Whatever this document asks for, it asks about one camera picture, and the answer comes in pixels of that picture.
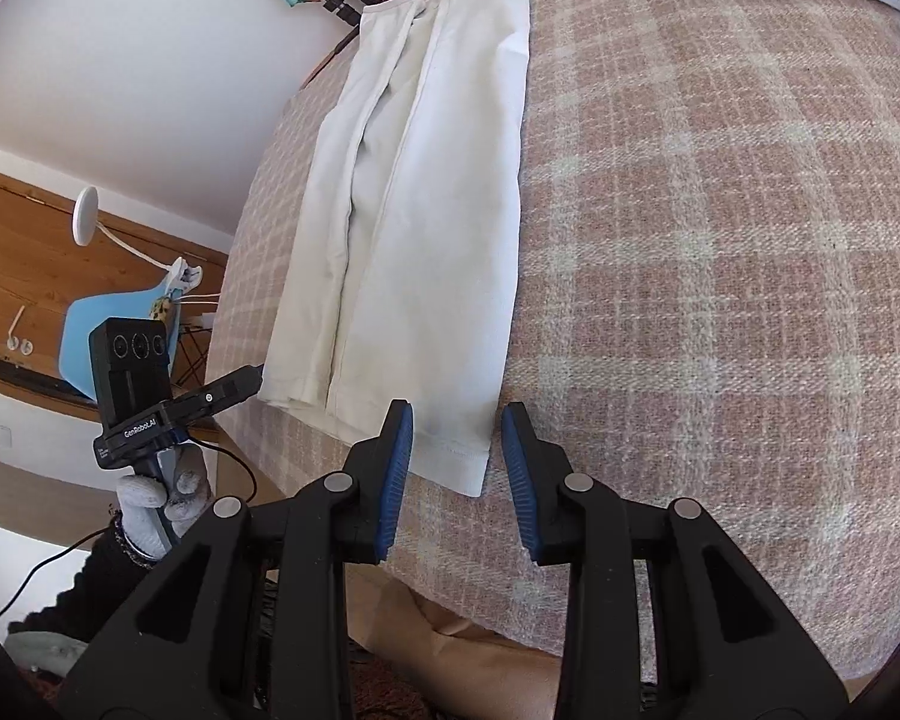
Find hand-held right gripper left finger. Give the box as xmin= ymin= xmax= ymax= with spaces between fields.
xmin=56 ymin=399 xmax=415 ymax=720

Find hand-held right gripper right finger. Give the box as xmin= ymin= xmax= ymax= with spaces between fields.
xmin=499 ymin=403 xmax=850 ymax=720

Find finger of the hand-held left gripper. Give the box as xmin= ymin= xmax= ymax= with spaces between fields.
xmin=195 ymin=364 xmax=265 ymax=415

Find white pants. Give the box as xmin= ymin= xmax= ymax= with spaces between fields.
xmin=259 ymin=0 xmax=533 ymax=497

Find person's left hand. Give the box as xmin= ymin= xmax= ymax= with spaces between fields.
xmin=115 ymin=465 xmax=212 ymax=567

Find blue chair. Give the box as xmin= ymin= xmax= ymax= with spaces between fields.
xmin=58 ymin=281 xmax=185 ymax=402

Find white desk lamp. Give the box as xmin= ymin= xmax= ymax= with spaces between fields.
xmin=73 ymin=187 xmax=203 ymax=293

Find pink plaid blanket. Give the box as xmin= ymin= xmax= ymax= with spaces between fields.
xmin=205 ymin=0 xmax=900 ymax=680

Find pale green cloth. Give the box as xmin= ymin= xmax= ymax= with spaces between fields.
xmin=4 ymin=619 xmax=85 ymax=682

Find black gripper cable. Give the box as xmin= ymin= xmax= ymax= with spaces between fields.
xmin=0 ymin=436 xmax=260 ymax=635

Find beaded bracelet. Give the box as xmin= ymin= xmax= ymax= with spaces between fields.
xmin=109 ymin=514 xmax=158 ymax=569

